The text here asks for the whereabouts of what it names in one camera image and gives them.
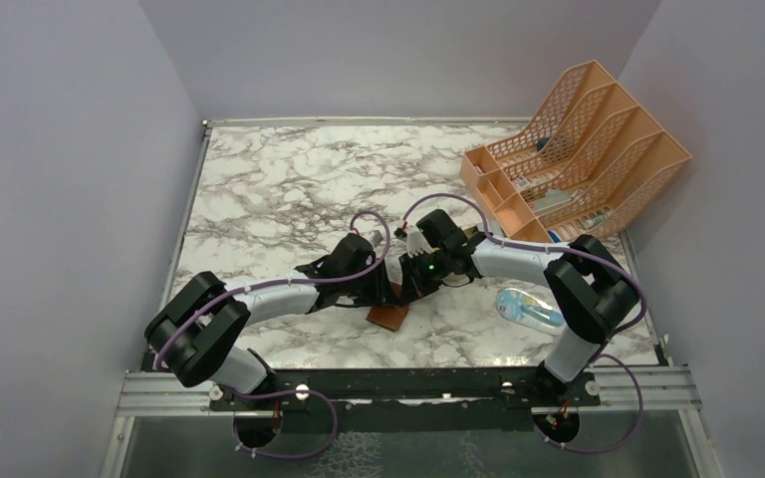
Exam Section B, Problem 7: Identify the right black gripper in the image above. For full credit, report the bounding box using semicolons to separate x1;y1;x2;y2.
398;247;450;306

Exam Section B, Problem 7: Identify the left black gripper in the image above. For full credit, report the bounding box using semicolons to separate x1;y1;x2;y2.
341;258;398;308

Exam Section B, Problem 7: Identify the brown leather card holder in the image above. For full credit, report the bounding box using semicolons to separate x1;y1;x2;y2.
366;295;409;332

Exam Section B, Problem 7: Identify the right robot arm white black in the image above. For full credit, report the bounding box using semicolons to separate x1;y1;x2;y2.
397;209;640;405

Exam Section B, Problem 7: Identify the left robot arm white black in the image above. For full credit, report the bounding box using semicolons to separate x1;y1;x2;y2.
144;233;398;409

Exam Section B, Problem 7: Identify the orange plastic file organizer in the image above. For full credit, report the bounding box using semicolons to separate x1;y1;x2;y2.
460;61;691;242

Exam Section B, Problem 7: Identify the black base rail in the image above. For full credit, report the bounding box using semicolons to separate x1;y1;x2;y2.
209;366;601;435

